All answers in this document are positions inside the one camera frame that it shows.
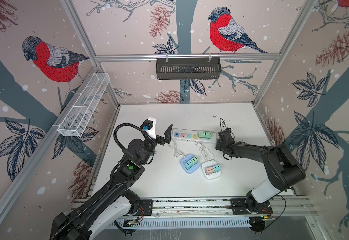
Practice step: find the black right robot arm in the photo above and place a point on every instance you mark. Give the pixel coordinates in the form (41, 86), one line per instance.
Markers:
(282, 169)

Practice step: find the black wire basket shelf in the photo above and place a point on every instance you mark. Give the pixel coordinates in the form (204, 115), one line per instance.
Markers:
(188, 68)

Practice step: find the aluminium front rail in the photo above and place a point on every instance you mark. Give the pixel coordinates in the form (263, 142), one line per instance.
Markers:
(220, 207)

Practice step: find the white wire mesh shelf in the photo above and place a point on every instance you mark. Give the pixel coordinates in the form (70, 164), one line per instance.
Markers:
(79, 115)

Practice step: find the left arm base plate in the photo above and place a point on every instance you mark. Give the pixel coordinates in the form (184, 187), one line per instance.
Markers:
(141, 207)

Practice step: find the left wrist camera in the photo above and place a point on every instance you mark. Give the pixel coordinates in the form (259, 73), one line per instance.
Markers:
(148, 126)

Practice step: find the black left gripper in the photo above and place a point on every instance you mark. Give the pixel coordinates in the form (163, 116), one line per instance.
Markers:
(167, 138)

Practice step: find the white square socket cube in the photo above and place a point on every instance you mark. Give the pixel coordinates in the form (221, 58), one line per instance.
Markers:
(207, 164)

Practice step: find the white multicolour power strip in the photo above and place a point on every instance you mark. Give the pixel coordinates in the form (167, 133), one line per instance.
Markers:
(192, 136)

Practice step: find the blue square socket cube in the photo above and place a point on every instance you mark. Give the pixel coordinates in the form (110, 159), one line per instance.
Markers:
(187, 158)

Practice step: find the light teal charger plug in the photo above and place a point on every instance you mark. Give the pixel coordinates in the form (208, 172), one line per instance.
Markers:
(188, 165)

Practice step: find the pink charger plug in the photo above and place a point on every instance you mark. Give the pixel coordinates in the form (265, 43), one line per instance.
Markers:
(209, 171)

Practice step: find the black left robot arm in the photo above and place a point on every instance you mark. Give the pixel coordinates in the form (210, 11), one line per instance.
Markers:
(114, 199)

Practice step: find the green charger plug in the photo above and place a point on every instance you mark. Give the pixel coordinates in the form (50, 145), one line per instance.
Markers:
(194, 160)
(201, 134)
(208, 135)

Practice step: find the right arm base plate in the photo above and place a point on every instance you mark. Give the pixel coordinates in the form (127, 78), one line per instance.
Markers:
(243, 206)

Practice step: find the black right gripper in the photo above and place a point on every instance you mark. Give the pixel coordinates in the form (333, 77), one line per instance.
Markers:
(218, 143)

